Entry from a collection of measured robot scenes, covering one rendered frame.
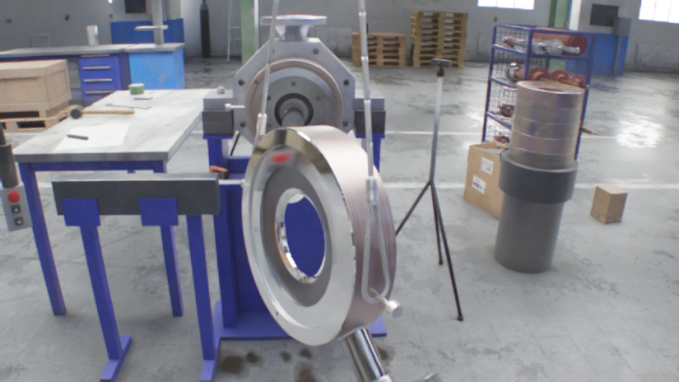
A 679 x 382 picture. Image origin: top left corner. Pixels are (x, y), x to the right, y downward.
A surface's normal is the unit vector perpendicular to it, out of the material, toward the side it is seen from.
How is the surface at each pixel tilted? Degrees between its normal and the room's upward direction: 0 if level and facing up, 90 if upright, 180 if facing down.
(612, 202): 90
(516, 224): 90
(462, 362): 0
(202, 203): 90
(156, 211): 90
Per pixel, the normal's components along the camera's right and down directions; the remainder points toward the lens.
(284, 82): 0.07, 0.36
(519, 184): -0.76, 0.22
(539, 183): -0.36, 0.33
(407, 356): 0.02, -0.93
